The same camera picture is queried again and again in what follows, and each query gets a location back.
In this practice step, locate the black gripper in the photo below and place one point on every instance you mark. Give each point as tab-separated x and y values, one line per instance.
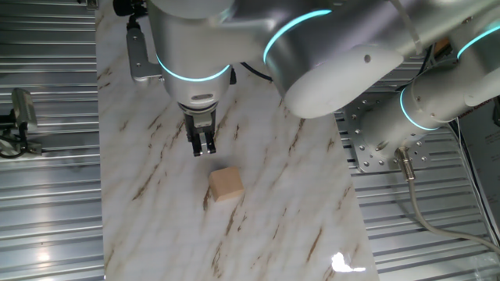
200	125

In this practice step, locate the small wooden block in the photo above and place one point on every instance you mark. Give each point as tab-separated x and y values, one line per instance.
226	183

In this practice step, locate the marble pattern mat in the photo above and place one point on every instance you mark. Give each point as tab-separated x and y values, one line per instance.
164	226

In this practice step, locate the grey metal clamp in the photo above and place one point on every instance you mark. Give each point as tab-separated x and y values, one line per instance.
31	148

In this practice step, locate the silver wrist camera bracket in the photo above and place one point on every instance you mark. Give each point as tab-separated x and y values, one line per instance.
136	54

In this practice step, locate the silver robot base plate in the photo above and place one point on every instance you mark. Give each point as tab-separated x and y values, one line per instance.
351	132

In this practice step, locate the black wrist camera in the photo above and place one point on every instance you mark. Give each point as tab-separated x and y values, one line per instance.
125	7

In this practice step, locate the small metal bracket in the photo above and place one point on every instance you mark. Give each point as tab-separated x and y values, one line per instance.
91	4

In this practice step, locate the silver camera on stand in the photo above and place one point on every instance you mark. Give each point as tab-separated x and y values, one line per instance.
24	109

